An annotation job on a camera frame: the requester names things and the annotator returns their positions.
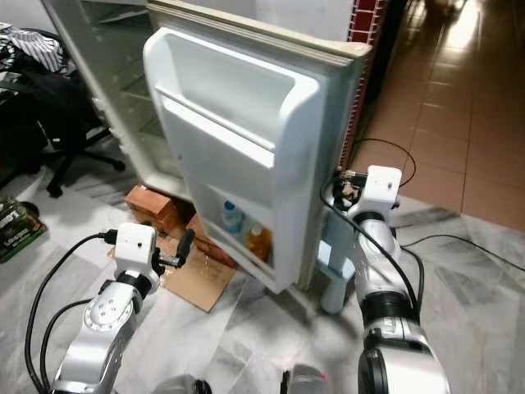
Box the red brick pattern curtain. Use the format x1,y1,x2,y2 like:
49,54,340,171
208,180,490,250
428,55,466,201
340,0,390,165

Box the black white striped cloth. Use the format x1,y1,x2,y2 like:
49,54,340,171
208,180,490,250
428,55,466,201
0,23,68,76

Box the black floor cable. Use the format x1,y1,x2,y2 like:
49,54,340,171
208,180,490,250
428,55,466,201
400,234,525,273

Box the red brick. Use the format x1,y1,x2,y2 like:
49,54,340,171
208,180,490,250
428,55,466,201
125,185,185,235
185,215,222,263

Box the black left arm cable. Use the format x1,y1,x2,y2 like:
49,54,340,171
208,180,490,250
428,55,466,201
41,297,91,393
25,231,120,393

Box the green printed box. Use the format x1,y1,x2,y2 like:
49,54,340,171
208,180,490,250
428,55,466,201
0,197,48,265

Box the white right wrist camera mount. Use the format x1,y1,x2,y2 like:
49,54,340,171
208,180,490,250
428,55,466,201
355,165,404,218

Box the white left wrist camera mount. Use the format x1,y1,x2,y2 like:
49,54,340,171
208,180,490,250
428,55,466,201
114,223,160,277

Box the flat brown cardboard sheet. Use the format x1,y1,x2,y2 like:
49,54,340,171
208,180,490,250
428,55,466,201
160,246,239,314

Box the water bottle blue cap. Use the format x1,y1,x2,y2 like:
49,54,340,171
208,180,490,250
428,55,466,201
221,200,245,239

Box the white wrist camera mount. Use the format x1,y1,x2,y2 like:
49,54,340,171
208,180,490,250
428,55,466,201
355,165,404,218
114,223,160,277

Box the grey robot left leg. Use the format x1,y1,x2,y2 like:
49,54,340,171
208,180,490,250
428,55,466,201
152,376,202,394

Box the black office chair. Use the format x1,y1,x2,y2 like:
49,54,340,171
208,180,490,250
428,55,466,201
0,72,126,198

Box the orange drink bottle white cap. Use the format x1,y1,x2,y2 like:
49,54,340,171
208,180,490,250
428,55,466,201
246,223,272,263

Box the white fridge door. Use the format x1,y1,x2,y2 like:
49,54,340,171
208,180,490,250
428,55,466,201
142,0,374,296

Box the white fridge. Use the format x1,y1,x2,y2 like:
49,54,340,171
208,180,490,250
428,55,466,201
41,0,189,202

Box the pale blue plastic stool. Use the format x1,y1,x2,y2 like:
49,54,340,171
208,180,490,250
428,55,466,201
320,209,362,317

